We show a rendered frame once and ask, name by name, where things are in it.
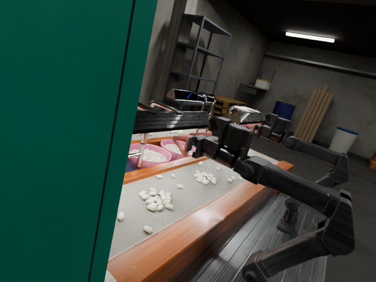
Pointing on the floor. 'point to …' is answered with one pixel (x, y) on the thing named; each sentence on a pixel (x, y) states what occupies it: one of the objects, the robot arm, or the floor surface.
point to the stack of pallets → (223, 106)
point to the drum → (283, 109)
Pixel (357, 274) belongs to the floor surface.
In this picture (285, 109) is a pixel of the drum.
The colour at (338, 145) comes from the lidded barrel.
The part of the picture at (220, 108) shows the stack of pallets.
